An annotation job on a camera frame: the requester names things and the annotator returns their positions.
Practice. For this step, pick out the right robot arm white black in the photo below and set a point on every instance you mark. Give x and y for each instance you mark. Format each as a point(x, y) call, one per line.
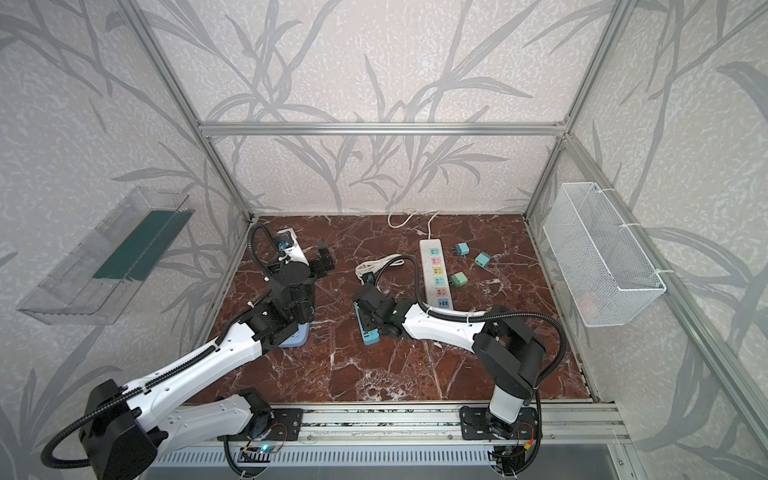
point(510, 351)

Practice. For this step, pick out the green charger plug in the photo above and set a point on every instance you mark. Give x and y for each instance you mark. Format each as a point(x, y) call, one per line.
point(458, 280)

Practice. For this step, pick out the teal charger plug right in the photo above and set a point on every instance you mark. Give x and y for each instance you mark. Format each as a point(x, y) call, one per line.
point(483, 259)

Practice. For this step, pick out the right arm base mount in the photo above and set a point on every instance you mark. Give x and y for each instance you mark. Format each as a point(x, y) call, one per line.
point(477, 423)

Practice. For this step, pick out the coiled white cable teal strip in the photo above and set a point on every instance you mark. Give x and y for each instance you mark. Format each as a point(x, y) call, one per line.
point(367, 271)

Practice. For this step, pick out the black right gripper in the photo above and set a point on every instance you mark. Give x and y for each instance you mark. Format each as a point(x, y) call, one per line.
point(369, 306)

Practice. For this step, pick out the teal power strip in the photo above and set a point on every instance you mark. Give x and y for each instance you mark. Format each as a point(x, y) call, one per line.
point(366, 333)

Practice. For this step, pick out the teal charger plug far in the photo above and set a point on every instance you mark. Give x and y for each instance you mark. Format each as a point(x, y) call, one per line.
point(462, 249)

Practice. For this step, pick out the white wire mesh basket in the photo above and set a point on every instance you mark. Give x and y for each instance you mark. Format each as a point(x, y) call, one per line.
point(608, 274)

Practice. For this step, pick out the teal charger plug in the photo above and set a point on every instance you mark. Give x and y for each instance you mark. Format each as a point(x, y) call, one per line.
point(483, 259)
point(462, 249)

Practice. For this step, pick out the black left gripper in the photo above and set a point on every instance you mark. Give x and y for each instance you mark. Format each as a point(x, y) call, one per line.
point(318, 262)

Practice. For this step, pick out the clear plastic wall tray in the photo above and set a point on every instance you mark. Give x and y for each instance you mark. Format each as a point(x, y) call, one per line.
point(95, 282)

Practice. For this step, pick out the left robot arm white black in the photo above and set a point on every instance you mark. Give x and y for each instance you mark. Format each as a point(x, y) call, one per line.
point(126, 428)

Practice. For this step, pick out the light blue square socket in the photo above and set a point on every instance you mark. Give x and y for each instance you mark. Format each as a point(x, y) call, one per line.
point(299, 338)

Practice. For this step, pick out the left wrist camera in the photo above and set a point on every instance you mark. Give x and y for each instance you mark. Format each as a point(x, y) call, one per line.
point(288, 248)

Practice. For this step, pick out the aluminium frame rail front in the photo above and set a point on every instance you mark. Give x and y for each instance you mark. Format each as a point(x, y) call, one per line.
point(438, 423)

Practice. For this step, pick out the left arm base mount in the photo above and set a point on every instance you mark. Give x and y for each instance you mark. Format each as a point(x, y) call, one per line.
point(282, 425)

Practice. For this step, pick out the long white power strip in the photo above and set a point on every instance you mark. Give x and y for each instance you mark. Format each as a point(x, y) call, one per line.
point(435, 279)

